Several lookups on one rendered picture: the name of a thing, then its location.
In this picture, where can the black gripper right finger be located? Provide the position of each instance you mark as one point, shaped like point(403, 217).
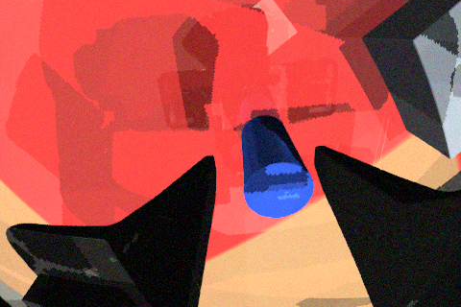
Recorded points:
point(402, 235)

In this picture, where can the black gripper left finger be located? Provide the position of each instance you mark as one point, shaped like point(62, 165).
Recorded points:
point(156, 255)

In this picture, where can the blue cylinder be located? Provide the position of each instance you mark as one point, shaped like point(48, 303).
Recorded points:
point(277, 183)

